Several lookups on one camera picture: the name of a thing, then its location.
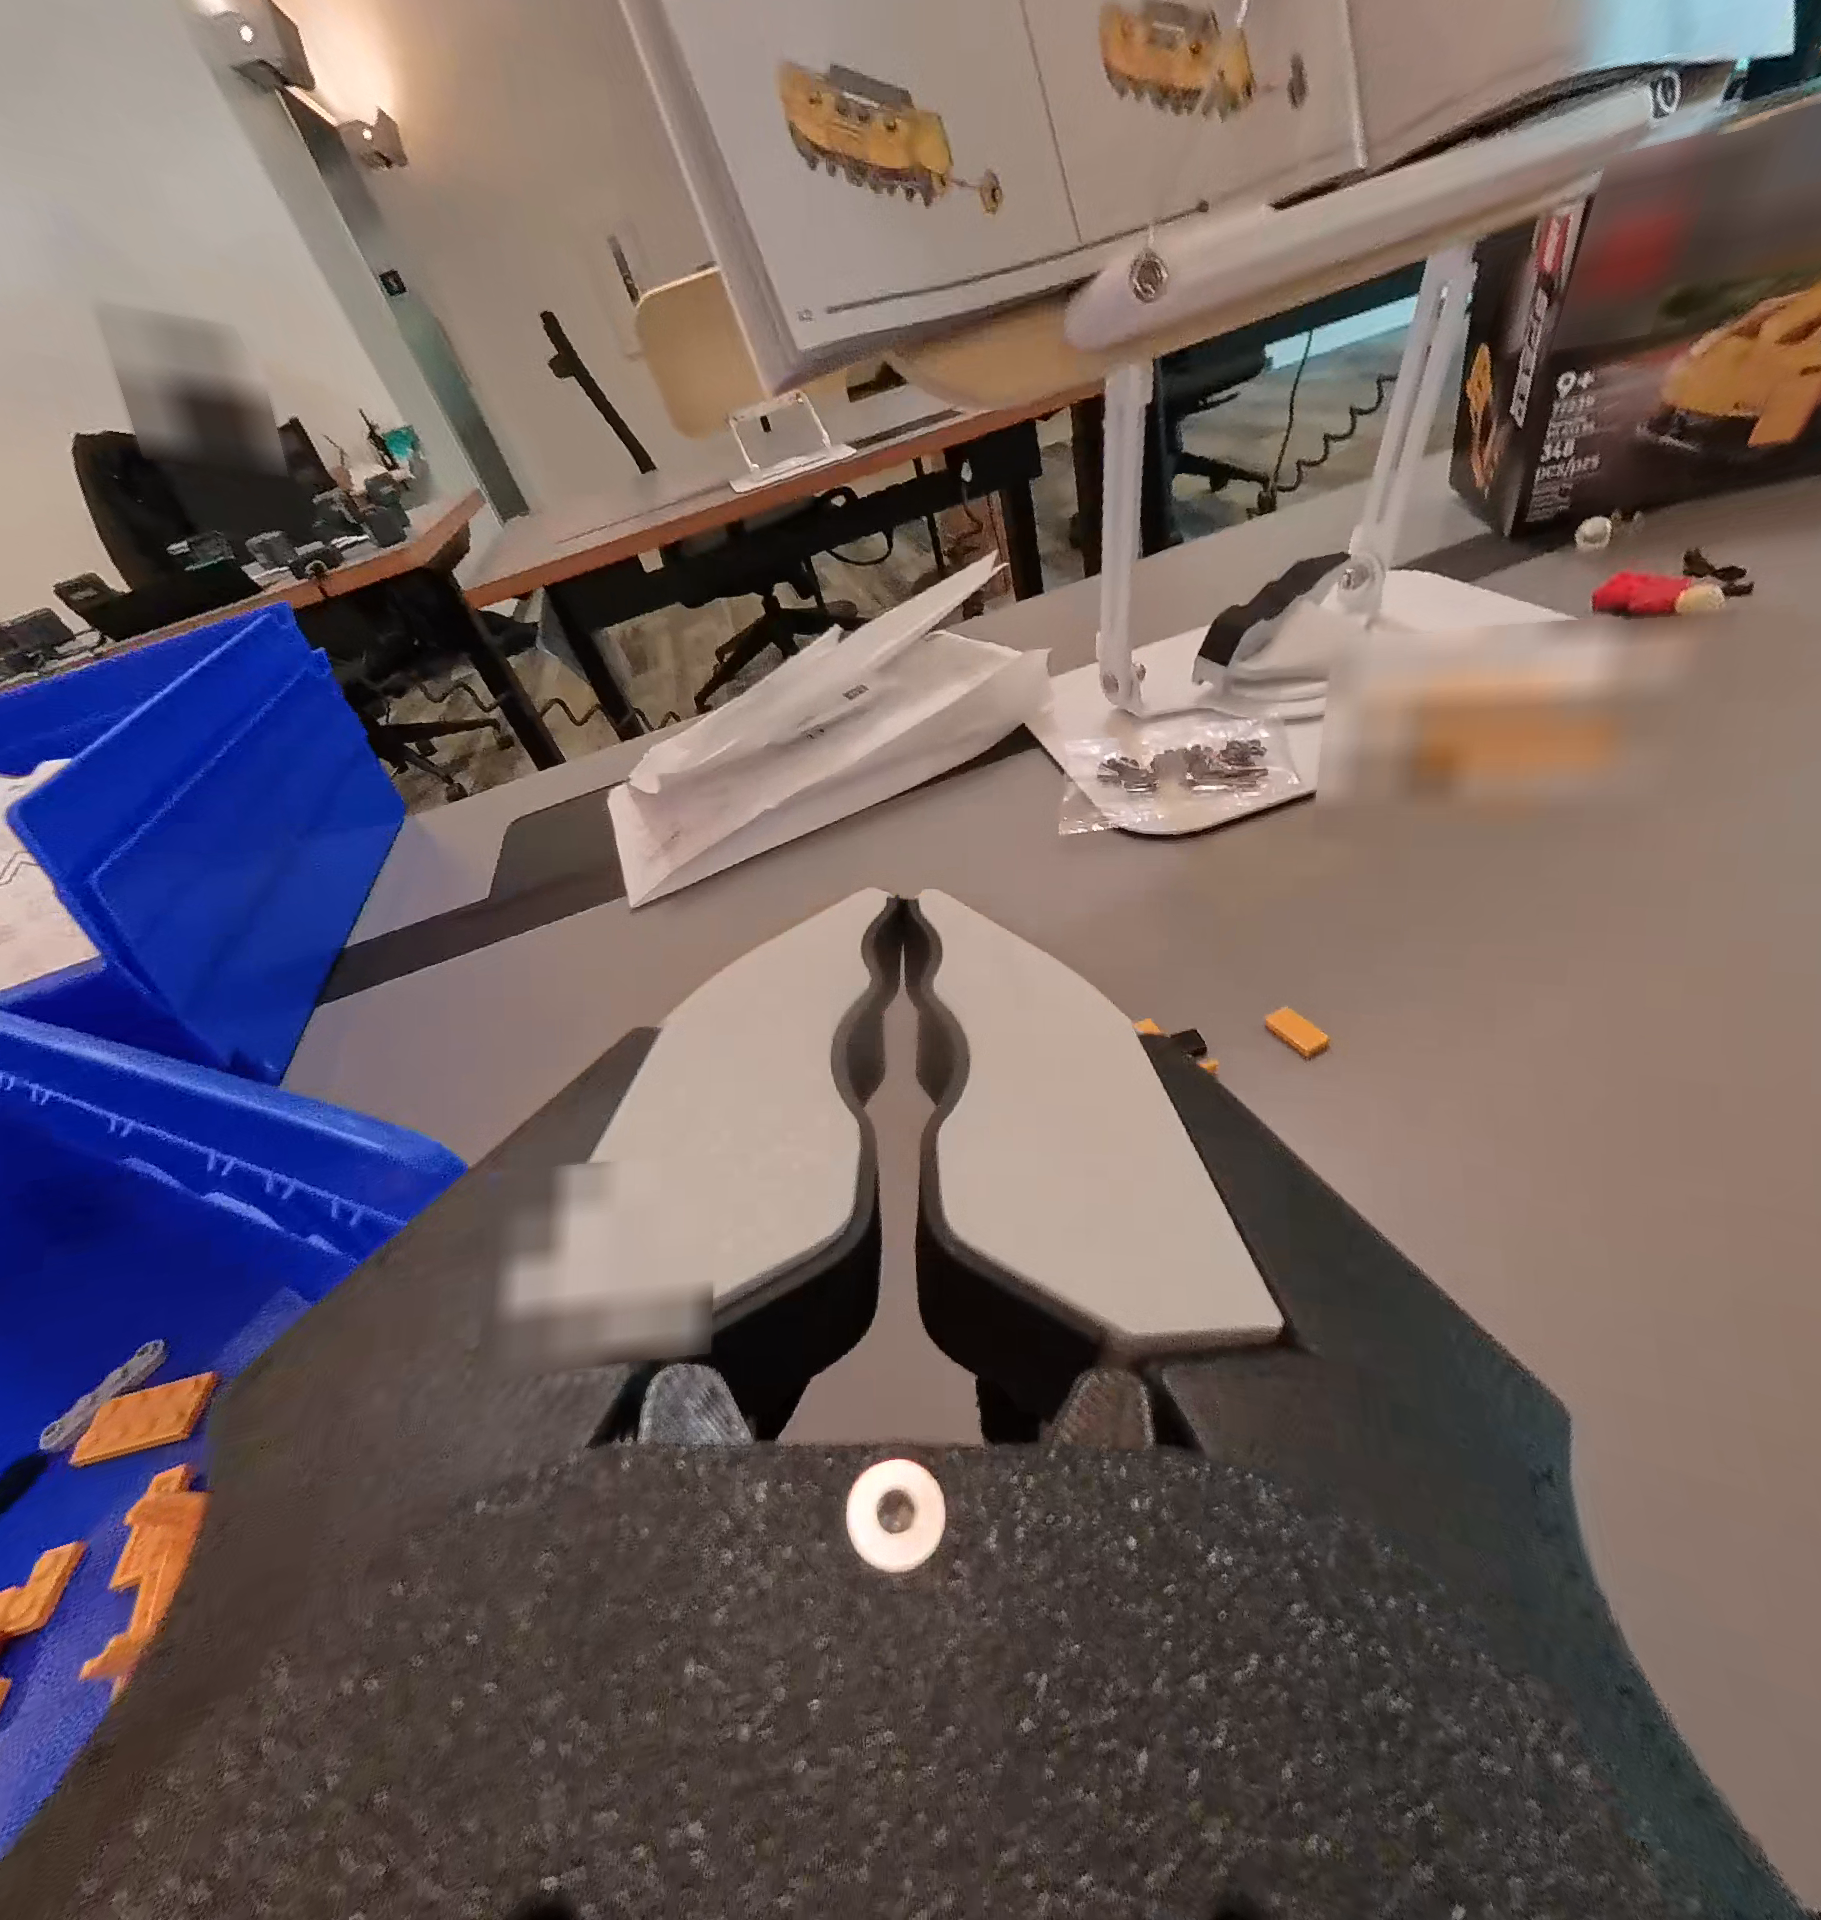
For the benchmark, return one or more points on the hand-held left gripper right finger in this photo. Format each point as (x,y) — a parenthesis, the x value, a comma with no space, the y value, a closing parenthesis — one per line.
(1090,1167)

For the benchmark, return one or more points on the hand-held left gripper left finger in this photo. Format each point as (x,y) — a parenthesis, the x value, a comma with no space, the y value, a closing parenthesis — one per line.
(747,1082)

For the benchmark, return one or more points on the pile of loose lego pieces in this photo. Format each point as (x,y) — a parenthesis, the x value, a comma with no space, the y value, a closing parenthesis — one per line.
(1295,1033)

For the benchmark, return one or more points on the group of orange lego plates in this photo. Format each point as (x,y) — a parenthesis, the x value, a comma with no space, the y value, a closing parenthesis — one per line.
(146,1417)

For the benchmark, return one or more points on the red lego minifigure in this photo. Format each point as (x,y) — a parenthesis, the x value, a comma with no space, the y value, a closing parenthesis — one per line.
(1637,592)

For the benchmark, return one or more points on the white lego helmet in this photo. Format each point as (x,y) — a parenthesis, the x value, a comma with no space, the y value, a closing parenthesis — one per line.
(1597,527)

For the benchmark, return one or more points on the yellow car lego box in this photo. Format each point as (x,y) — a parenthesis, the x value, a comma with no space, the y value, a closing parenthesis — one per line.
(1539,451)

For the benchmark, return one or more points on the small black lego piece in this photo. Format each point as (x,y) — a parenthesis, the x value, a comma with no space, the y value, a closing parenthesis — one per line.
(1712,566)

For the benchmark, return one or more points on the lego instruction booklet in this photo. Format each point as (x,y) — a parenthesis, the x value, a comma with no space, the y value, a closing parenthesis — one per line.
(927,225)

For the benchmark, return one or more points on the white paper bag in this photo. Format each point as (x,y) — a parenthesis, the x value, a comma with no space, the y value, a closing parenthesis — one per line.
(851,660)
(792,811)

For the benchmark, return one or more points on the clear bag of dark pieces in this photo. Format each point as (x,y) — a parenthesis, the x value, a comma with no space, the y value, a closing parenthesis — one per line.
(1179,767)

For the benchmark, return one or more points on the blue plastic bin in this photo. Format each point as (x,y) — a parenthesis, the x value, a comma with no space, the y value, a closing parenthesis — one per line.
(175,1167)
(219,840)

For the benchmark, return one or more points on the black white stand clamp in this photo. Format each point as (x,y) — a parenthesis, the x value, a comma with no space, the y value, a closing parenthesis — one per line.
(1253,616)

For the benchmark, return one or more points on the cluttered wooden desk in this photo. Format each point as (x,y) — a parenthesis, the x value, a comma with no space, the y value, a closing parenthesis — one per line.
(402,547)

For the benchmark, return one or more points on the cluster of black devices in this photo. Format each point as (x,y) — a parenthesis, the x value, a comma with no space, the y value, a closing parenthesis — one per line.
(250,547)

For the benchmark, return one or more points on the small wooden board on stand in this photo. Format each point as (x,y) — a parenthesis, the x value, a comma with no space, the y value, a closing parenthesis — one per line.
(694,343)

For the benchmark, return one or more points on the white wall switch panel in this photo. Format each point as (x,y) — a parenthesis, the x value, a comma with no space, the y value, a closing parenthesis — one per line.
(626,285)

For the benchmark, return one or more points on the grey wall fixture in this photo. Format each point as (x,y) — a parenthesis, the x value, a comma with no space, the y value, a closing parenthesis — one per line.
(373,137)
(269,45)

